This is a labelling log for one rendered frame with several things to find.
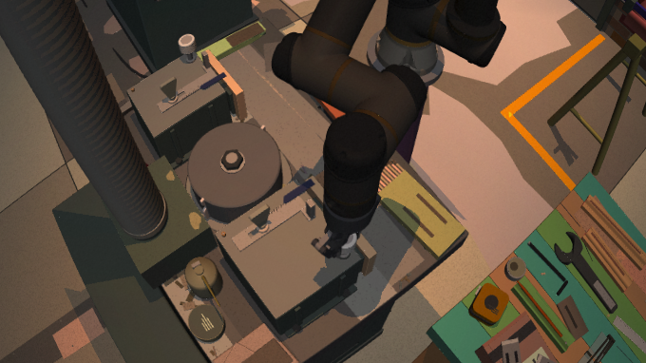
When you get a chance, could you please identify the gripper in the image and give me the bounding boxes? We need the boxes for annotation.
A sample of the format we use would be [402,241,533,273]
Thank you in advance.
[312,227,360,259]

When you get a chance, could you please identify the wooden fence face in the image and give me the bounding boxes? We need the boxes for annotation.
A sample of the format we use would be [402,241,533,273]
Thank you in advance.
[354,236,378,277]
[201,48,249,123]

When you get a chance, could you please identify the grey outfeed fence housing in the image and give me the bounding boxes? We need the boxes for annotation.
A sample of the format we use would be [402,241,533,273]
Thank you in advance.
[216,190,366,336]

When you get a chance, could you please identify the blue pointer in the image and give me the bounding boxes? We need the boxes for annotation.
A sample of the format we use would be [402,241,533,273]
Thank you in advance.
[199,72,228,91]
[282,179,315,204]

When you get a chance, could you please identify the grey index plate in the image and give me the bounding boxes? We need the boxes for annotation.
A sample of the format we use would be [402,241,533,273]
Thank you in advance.
[156,76,213,114]
[231,198,310,252]

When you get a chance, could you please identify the yellow slotted plate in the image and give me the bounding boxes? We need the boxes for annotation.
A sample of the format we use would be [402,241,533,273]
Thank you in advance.
[377,161,466,259]

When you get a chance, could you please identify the round grey cutter guard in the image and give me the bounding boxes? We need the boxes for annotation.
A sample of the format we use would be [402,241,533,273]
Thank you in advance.
[186,122,283,224]

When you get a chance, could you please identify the brown wooden block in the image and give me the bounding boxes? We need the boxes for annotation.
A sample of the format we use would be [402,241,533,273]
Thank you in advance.
[474,312,541,363]

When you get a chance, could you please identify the grey infeed fence housing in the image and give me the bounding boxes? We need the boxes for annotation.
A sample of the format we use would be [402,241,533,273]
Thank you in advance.
[126,54,235,163]

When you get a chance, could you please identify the green slotted plate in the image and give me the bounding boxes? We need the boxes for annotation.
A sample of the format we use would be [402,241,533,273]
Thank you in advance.
[199,21,267,61]

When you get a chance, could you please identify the grey slotted plate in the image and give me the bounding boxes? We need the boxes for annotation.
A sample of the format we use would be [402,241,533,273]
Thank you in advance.
[556,295,590,341]

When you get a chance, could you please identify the silver knurled knob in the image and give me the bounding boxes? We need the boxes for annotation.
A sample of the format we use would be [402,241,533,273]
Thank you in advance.
[178,33,198,64]
[338,234,360,259]

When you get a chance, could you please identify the dark spindle moulder body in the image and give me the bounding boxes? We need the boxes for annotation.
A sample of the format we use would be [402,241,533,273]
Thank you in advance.
[160,151,469,363]

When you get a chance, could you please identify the dark purple box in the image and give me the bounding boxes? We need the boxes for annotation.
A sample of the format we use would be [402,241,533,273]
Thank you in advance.
[394,108,423,163]

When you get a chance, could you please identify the grey hex nut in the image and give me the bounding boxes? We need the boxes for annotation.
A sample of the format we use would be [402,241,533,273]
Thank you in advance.
[219,149,246,173]

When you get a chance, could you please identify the olive round tin lid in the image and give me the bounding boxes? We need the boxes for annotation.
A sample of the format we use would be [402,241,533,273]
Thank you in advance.
[187,303,226,344]

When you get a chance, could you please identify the green dust port box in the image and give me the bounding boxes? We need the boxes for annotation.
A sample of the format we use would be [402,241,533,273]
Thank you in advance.
[117,155,219,290]

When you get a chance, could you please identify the orange tape measure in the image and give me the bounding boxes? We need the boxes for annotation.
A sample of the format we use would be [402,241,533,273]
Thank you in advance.
[467,282,510,326]

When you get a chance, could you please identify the grey round disc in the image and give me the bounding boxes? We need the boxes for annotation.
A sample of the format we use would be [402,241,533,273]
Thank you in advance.
[504,256,528,282]

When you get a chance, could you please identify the orange pencil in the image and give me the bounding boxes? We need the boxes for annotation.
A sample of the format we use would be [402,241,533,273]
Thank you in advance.
[514,279,564,339]

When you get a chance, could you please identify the black hex key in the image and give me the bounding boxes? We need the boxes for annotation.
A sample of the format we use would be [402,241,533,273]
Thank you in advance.
[526,241,569,297]

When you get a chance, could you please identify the green bench mat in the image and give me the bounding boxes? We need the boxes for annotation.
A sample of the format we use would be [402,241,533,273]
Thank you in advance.
[427,171,646,363]

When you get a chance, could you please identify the black open-end wrench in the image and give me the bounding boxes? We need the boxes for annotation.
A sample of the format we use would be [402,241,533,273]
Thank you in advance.
[553,231,618,315]

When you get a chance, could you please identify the dark cabinet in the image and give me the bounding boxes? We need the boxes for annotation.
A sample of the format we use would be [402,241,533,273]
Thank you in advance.
[104,0,259,73]

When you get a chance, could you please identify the wooden strips bundle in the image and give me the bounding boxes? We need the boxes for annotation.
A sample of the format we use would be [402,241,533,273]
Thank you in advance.
[579,194,646,292]

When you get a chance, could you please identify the grey steel ruler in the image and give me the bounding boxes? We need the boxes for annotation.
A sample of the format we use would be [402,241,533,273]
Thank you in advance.
[612,315,646,355]

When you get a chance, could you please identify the olive sawhorse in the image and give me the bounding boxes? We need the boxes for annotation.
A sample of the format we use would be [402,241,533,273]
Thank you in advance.
[546,31,646,177]

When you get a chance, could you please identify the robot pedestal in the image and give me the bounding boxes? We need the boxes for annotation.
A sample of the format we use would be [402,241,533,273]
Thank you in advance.
[367,28,446,86]

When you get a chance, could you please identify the dark corrugated dust hose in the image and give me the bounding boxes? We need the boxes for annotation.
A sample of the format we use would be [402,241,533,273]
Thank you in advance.
[0,0,168,241]

